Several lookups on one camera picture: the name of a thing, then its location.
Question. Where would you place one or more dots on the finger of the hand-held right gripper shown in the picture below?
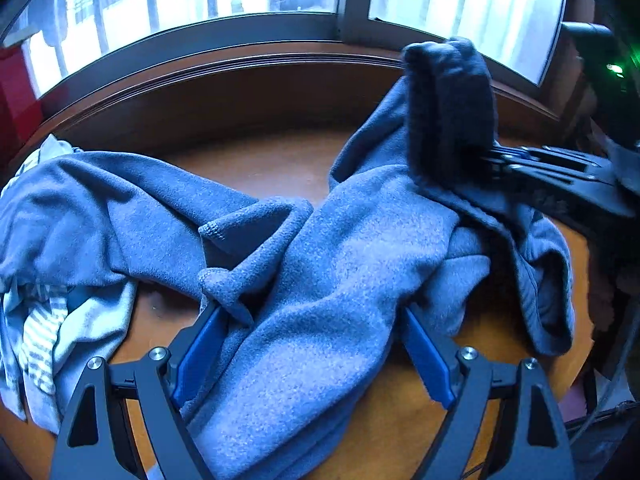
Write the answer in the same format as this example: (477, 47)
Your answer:
(550, 157)
(560, 187)

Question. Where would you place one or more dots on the wooden window sill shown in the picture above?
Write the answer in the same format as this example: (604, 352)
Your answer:
(225, 90)

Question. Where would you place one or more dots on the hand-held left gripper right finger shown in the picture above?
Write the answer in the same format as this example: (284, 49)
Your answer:
(425, 355)

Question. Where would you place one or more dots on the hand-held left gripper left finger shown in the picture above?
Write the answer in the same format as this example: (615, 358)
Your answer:
(200, 350)

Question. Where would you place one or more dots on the red box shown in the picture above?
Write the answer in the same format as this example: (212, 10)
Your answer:
(15, 95)

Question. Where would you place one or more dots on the striped light cloth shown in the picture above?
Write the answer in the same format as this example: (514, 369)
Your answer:
(40, 340)

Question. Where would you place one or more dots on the blue fleece pants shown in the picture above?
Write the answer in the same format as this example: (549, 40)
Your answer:
(325, 285)

